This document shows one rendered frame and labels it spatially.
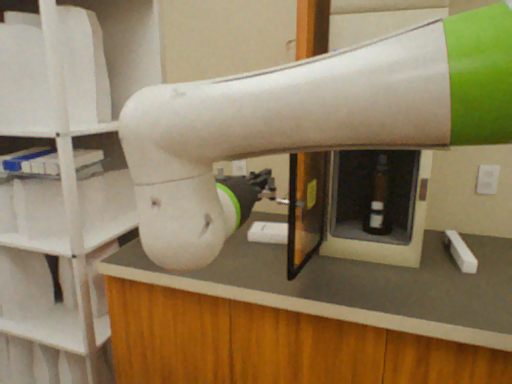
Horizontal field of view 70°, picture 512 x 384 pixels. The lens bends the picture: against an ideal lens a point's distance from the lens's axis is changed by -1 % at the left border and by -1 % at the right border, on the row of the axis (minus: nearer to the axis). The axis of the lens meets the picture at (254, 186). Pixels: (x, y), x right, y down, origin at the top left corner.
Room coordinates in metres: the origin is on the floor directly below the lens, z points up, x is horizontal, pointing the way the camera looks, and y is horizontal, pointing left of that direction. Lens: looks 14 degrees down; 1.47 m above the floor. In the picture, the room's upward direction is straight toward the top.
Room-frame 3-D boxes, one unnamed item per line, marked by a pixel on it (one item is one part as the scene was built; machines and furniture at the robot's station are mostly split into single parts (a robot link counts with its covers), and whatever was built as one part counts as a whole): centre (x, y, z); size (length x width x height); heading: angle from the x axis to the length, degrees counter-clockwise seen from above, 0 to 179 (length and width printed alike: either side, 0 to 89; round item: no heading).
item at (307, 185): (1.01, -0.16, 1.19); 0.30 x 0.01 x 0.40; 153
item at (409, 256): (1.24, -0.41, 1.33); 0.32 x 0.25 x 0.77; 71
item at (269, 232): (1.33, -0.06, 0.96); 0.16 x 0.12 x 0.04; 79
